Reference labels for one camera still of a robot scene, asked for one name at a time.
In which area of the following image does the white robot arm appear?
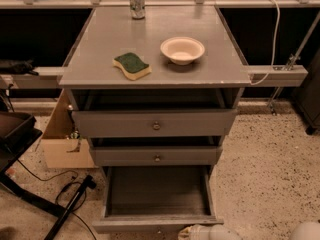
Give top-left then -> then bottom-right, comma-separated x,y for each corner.
178,222 -> 320,240

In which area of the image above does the grey middle drawer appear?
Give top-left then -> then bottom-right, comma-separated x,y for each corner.
90,146 -> 222,166

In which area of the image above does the grey drawer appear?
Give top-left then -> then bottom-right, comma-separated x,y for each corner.
90,146 -> 222,166
93,166 -> 223,234
72,109 -> 236,138

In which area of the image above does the black bag on rail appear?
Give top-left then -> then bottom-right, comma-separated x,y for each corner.
0,59 -> 38,75

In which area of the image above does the metal rail frame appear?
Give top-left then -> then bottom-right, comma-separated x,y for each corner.
0,0 -> 320,116

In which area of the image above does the white cable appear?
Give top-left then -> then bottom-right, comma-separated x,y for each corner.
250,0 -> 281,86

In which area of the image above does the cardboard box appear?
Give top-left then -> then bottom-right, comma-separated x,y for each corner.
41,91 -> 95,169

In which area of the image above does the green yellow sponge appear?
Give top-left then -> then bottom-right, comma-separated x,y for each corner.
113,52 -> 152,81

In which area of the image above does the black chair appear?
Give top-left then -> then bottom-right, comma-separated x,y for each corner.
0,111 -> 96,240

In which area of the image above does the grey top drawer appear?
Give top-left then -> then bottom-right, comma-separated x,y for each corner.
72,109 -> 236,138

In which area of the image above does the black floor cable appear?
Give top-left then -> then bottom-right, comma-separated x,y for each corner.
16,158 -> 98,240

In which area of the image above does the grey bottom drawer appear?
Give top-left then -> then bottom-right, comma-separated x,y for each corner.
93,166 -> 223,234

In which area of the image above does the dark cabinet at right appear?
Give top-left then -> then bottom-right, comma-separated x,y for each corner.
293,49 -> 320,135

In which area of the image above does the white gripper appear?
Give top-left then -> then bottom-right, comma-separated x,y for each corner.
178,224 -> 242,240

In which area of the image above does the silver soda can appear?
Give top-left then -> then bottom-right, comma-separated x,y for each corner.
129,0 -> 145,19

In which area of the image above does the white paper bowl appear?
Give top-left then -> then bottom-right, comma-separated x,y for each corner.
160,37 -> 205,65

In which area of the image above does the grey wooden drawer cabinet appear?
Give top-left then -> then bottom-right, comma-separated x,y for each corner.
60,6 -> 250,166

